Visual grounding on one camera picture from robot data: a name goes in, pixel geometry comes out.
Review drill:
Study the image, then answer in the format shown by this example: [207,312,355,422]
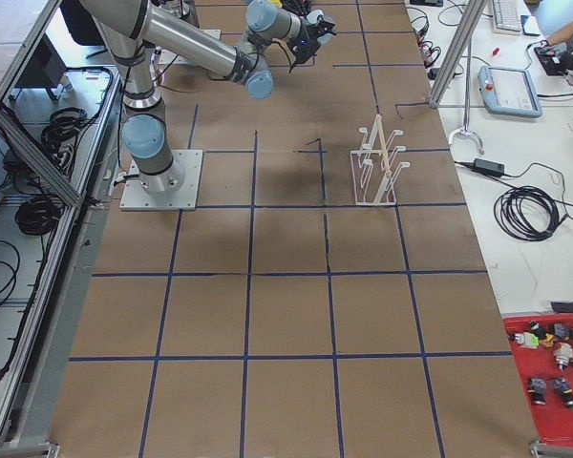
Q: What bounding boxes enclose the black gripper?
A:
[288,13,336,65]

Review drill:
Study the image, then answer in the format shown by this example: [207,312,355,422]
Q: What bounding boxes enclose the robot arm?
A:
[83,1,335,205]

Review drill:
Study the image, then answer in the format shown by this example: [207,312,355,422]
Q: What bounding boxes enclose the metal reacher grabber tool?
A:
[448,35,485,156]

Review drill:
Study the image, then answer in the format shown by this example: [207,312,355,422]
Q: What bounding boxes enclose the white keyboard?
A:
[488,0,522,34]

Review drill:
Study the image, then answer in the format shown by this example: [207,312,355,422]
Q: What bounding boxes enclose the blue teach pendant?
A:
[477,65,542,118]

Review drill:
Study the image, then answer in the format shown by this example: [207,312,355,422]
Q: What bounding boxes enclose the black power adapter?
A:
[472,158,505,177]

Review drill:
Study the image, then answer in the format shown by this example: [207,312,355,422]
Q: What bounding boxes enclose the red parts tray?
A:
[503,314,573,447]

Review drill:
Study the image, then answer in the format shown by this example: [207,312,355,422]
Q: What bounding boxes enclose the aluminium frame post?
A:
[428,0,486,108]

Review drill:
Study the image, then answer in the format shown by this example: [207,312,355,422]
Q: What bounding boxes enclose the white wire cup rack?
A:
[350,114,411,207]

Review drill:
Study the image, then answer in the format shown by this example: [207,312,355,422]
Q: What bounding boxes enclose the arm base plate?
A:
[119,150,203,211]

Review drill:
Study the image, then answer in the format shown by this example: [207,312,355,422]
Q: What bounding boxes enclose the coiled black cable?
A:
[494,184,562,242]

